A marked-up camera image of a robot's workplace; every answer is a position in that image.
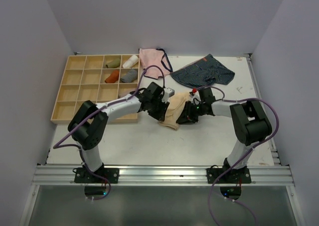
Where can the olive rolled underwear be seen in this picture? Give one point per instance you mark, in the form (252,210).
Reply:
(113,64)

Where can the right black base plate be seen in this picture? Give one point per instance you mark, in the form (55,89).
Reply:
(228,177)

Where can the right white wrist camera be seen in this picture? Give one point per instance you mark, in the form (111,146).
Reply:
(193,93)

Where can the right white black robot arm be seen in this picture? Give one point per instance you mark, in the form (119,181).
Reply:
(250,123)

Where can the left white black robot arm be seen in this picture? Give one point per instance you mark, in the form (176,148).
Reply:
(88,125)

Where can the pink underwear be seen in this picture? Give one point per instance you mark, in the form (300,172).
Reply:
(156,57)

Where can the blue striped boxer shorts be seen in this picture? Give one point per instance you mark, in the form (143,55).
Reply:
(206,71)

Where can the beige underwear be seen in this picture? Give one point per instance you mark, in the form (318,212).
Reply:
(174,110)

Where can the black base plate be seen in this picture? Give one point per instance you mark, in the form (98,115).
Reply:
(103,174)
(228,177)

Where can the grey rolled underwear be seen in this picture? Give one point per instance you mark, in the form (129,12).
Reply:
(130,76)

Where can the wooden compartment tray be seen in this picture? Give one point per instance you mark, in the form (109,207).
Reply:
(83,79)

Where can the aluminium mounting rail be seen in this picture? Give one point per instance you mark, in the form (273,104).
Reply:
(64,174)

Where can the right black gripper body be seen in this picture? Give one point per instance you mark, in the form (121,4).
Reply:
(193,111)

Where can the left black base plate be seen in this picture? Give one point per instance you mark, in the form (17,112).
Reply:
(103,174)

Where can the orange rolled underwear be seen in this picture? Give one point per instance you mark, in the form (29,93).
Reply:
(113,77)

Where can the white rolled underwear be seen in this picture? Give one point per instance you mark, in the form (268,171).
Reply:
(129,61)

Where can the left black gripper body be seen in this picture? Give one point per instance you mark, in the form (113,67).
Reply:
(157,108)

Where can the mauve rolled underwear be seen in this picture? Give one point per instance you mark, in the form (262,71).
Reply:
(123,93)

